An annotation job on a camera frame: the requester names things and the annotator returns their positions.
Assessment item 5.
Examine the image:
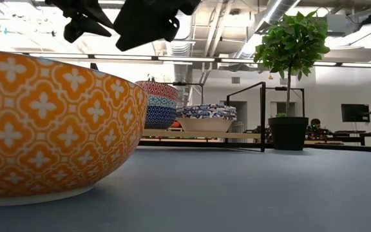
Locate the black background desk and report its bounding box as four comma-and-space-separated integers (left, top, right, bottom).
332, 130, 371, 146

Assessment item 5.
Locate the red patterned bowl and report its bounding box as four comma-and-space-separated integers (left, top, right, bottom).
135, 80, 179, 101

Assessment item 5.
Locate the black metal table frame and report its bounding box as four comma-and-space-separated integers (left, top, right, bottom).
138, 140, 371, 154

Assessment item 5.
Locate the white bowl blue floral rim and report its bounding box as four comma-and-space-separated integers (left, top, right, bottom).
175, 103, 238, 133

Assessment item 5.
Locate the orange quatrefoil patterned bowl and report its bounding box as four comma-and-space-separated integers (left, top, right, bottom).
0, 48, 149, 207

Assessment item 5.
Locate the green potted plant black pot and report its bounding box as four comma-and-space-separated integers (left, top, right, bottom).
254, 11, 331, 151

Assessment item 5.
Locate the person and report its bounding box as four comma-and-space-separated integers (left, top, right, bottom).
305, 118, 334, 141

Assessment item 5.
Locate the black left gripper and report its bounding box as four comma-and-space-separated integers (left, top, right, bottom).
45, 0, 114, 44

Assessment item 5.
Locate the blue-grey table mat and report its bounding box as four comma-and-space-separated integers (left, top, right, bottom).
0, 145, 371, 232

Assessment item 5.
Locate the dark blue patterned bowl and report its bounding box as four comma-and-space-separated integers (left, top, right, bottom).
144, 105, 177, 130

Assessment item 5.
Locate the black wire dish rack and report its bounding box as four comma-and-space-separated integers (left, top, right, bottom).
88, 63, 267, 153

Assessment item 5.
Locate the light blue star patterned bowl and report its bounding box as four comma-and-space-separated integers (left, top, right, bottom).
146, 95, 178, 109

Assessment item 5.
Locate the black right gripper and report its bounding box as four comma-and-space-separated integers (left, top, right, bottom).
113, 0, 202, 52

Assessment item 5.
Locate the overhead light bar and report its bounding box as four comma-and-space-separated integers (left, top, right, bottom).
11, 51, 371, 69

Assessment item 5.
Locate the black monitor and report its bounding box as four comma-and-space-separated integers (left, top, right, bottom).
341, 103, 370, 123

